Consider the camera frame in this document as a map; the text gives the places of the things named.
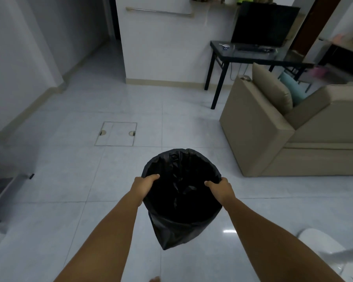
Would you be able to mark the person's right hand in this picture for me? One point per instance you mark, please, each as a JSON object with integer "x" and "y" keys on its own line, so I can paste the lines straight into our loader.
{"x": 223, "y": 191}

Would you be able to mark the person's left hand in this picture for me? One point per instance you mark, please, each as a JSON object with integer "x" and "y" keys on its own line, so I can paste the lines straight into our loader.
{"x": 141, "y": 186}

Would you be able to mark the person's left thumb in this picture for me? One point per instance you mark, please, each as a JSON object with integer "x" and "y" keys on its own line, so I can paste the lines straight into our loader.
{"x": 151, "y": 177}

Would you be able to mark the person's right thumb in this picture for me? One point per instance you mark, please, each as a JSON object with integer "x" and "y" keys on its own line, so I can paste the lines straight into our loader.
{"x": 212, "y": 185}

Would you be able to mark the black trash bag bin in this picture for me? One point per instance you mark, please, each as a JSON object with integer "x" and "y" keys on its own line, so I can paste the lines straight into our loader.
{"x": 181, "y": 196}

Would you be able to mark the person's left forearm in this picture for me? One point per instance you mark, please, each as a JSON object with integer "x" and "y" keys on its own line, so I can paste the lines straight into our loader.
{"x": 106, "y": 237}

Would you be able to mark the person's right forearm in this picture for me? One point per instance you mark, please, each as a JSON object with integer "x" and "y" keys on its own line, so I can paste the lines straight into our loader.
{"x": 270, "y": 240}

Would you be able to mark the floor access hatch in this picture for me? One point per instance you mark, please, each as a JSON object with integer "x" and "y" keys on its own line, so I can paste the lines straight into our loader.
{"x": 116, "y": 134}

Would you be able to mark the beige sofa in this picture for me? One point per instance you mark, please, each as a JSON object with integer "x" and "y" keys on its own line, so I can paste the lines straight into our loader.
{"x": 259, "y": 135}

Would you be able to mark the person's foot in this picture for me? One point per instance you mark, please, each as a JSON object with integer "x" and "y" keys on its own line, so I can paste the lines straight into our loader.
{"x": 154, "y": 279}

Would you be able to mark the small ashtray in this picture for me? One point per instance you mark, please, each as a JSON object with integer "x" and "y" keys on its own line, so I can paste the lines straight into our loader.
{"x": 246, "y": 78}

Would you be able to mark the beige cushion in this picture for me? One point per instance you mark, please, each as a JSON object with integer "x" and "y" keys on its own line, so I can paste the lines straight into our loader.
{"x": 272, "y": 88}

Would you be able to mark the white fan base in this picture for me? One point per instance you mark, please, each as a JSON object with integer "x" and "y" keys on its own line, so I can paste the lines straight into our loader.
{"x": 317, "y": 246}

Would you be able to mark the light blue cushion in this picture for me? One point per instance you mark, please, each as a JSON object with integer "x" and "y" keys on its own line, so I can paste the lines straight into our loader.
{"x": 294, "y": 89}

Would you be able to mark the black table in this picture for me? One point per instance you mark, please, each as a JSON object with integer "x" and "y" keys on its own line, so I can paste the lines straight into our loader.
{"x": 253, "y": 57}

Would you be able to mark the small white bowl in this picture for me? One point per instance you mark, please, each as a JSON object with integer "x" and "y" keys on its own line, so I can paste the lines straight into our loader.
{"x": 224, "y": 47}

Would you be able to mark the grey cabinet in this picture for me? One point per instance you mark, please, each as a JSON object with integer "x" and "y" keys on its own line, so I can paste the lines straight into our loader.
{"x": 6, "y": 173}

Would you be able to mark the pink plastic item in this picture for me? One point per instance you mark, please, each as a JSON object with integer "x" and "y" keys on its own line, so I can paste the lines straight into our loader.
{"x": 320, "y": 72}

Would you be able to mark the black flat television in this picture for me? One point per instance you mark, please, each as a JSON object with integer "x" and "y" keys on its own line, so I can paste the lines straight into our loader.
{"x": 263, "y": 24}

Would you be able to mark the dark desk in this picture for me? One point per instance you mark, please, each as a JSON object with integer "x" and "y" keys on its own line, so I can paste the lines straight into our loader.
{"x": 345, "y": 55}

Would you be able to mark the yellow green item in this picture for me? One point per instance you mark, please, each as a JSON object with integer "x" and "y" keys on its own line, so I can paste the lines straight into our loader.
{"x": 244, "y": 0}

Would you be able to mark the brown door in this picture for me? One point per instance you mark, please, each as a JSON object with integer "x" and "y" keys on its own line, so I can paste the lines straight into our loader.
{"x": 314, "y": 23}

